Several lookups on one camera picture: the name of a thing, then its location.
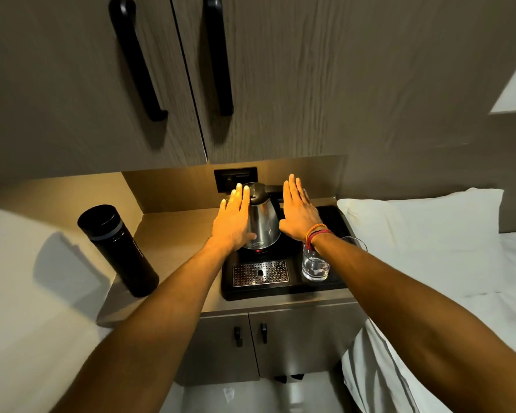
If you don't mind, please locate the person's left forearm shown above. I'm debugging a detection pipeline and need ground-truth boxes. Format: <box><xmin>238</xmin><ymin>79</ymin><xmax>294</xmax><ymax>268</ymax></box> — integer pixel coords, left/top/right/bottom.
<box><xmin>51</xmin><ymin>237</ymin><xmax>237</xmax><ymax>413</ymax></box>

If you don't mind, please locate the person's right forearm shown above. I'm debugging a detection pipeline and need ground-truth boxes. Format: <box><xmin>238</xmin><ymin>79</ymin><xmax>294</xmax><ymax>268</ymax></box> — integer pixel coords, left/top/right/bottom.
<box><xmin>312</xmin><ymin>231</ymin><xmax>516</xmax><ymax>413</ymax></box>

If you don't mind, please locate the wooden wall cabinet door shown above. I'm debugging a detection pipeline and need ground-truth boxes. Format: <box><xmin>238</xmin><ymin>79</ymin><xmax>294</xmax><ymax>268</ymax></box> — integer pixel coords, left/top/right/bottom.
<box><xmin>0</xmin><ymin>0</ymin><xmax>208</xmax><ymax>187</ymax></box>
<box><xmin>170</xmin><ymin>0</ymin><xmax>516</xmax><ymax>166</ymax></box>

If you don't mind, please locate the long black cabinet handle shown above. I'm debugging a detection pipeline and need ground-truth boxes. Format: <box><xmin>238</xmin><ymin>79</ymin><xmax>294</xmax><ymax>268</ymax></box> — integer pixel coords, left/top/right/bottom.
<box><xmin>108</xmin><ymin>0</ymin><xmax>169</xmax><ymax>123</ymax></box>
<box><xmin>202</xmin><ymin>0</ymin><xmax>234</xmax><ymax>117</ymax></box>

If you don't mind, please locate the stainless steel electric kettle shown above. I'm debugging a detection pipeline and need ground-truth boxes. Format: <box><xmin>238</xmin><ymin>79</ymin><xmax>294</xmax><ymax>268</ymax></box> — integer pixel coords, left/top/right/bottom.
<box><xmin>226</xmin><ymin>182</ymin><xmax>285</xmax><ymax>254</ymax></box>

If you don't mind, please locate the black thermos bottle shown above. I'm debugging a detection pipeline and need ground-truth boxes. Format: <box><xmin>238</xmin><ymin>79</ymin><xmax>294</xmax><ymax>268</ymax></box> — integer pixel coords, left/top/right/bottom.
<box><xmin>77</xmin><ymin>204</ymin><xmax>160</xmax><ymax>298</ymax></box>

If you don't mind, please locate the person's left hand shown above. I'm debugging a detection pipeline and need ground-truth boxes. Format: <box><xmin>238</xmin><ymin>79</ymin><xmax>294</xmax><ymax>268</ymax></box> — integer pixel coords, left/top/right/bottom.
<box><xmin>206</xmin><ymin>183</ymin><xmax>257</xmax><ymax>254</ymax></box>

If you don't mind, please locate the orange thread bracelet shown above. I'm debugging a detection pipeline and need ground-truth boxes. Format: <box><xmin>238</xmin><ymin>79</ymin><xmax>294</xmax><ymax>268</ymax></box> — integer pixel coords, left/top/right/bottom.
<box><xmin>305</xmin><ymin>223</ymin><xmax>329</xmax><ymax>242</ymax></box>

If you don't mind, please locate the grey base cabinet door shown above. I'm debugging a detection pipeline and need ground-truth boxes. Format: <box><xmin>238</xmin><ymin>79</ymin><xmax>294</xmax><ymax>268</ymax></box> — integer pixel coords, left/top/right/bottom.
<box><xmin>174</xmin><ymin>312</ymin><xmax>261</xmax><ymax>387</ymax></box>
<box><xmin>248</xmin><ymin>303</ymin><xmax>369</xmax><ymax>380</ymax></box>

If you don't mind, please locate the clear drinking glass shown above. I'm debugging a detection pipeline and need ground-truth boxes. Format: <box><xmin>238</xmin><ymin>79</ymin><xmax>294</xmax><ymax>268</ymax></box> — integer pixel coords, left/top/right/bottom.
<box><xmin>301</xmin><ymin>242</ymin><xmax>331</xmax><ymax>283</ymax></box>
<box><xmin>340</xmin><ymin>236</ymin><xmax>369</xmax><ymax>254</ymax></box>

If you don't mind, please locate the white pillow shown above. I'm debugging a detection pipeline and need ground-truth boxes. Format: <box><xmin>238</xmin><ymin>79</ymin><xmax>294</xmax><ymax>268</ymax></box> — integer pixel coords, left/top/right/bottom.
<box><xmin>336</xmin><ymin>187</ymin><xmax>505</xmax><ymax>298</ymax></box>

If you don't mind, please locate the red thread bracelet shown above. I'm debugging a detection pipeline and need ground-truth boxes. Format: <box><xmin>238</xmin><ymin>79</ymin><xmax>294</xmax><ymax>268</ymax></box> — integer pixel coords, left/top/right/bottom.
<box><xmin>306</xmin><ymin>229</ymin><xmax>333</xmax><ymax>251</ymax></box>

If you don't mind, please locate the black wall socket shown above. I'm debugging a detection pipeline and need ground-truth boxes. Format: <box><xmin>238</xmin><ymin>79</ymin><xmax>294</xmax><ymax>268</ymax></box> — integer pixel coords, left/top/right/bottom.
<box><xmin>214</xmin><ymin>167</ymin><xmax>259</xmax><ymax>194</ymax></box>

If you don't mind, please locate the white bed sheet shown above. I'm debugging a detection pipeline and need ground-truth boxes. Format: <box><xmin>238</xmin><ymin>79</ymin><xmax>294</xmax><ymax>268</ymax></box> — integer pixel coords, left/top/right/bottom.
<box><xmin>341</xmin><ymin>230</ymin><xmax>516</xmax><ymax>413</ymax></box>

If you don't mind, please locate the person's right hand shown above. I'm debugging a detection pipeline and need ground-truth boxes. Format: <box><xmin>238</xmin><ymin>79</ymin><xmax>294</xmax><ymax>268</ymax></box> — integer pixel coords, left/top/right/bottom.
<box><xmin>279</xmin><ymin>174</ymin><xmax>327</xmax><ymax>243</ymax></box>

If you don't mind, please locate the perforated metal drip grate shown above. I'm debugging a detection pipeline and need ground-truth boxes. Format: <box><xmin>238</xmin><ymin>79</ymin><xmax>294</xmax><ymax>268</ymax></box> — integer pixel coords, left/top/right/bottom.
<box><xmin>232</xmin><ymin>260</ymin><xmax>290</xmax><ymax>288</ymax></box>

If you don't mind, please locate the black serving tray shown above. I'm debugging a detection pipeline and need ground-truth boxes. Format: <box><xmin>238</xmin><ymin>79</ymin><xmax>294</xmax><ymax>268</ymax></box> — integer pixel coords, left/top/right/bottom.
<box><xmin>220</xmin><ymin>204</ymin><xmax>358</xmax><ymax>302</ymax></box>

